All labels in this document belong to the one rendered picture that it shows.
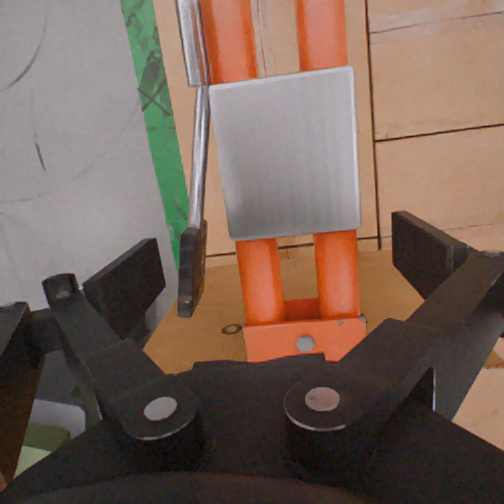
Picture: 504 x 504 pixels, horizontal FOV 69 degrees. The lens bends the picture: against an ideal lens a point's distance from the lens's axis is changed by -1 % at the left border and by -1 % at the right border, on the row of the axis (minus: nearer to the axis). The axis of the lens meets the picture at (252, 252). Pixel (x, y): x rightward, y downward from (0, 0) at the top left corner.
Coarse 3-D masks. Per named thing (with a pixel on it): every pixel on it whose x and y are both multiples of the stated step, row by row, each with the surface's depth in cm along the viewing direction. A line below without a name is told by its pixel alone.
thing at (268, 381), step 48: (192, 384) 8; (240, 384) 8; (288, 384) 7; (96, 432) 7; (240, 432) 6; (384, 432) 6; (432, 432) 6; (48, 480) 6; (96, 480) 3; (144, 480) 2; (192, 480) 2; (240, 480) 2; (288, 480) 3; (336, 480) 5; (384, 480) 5; (432, 480) 5; (480, 480) 5
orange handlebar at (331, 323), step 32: (224, 0) 15; (320, 0) 15; (224, 32) 15; (320, 32) 15; (224, 64) 16; (256, 64) 16; (320, 64) 15; (256, 256) 18; (320, 256) 18; (352, 256) 18; (256, 288) 19; (320, 288) 19; (352, 288) 18; (256, 320) 19; (288, 320) 22; (320, 320) 19; (352, 320) 18; (256, 352) 19; (288, 352) 19; (320, 352) 19
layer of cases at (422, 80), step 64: (256, 0) 69; (384, 0) 67; (448, 0) 66; (384, 64) 70; (448, 64) 69; (192, 128) 76; (384, 128) 74; (448, 128) 73; (384, 192) 77; (448, 192) 76
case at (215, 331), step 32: (384, 256) 69; (224, 288) 64; (288, 288) 60; (384, 288) 55; (192, 320) 53; (224, 320) 52; (160, 352) 46; (192, 352) 45; (224, 352) 44; (480, 384) 35; (480, 416) 37
